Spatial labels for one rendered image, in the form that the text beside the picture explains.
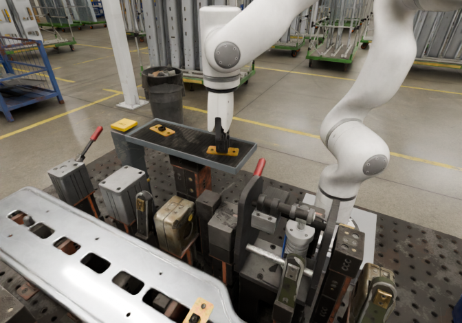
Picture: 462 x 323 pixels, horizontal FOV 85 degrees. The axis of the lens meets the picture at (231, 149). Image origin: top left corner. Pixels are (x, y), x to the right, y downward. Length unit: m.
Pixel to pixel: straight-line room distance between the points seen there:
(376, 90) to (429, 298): 0.70
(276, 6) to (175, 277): 0.57
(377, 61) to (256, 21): 0.34
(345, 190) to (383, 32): 0.43
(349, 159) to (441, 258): 0.68
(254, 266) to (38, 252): 0.52
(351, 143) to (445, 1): 0.33
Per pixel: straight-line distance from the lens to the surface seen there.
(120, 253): 0.70
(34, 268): 0.77
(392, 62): 0.71
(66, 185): 0.93
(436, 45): 7.42
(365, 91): 0.73
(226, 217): 0.61
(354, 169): 0.72
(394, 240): 1.25
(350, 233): 0.58
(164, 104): 3.21
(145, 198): 0.66
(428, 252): 1.26
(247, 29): 0.48
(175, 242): 0.66
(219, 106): 0.57
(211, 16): 0.54
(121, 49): 4.09
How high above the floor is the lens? 1.53
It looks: 32 degrees down
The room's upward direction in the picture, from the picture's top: straight up
